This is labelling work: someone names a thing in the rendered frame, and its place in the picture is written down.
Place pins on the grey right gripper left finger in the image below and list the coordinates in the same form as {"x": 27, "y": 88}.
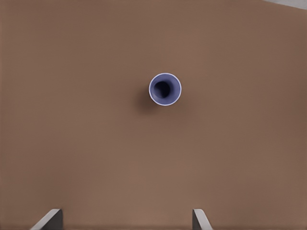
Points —
{"x": 51, "y": 220}

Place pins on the blue bowl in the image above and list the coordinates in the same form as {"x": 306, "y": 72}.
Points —
{"x": 175, "y": 82}

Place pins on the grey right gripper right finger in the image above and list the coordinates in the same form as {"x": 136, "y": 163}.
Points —
{"x": 199, "y": 220}

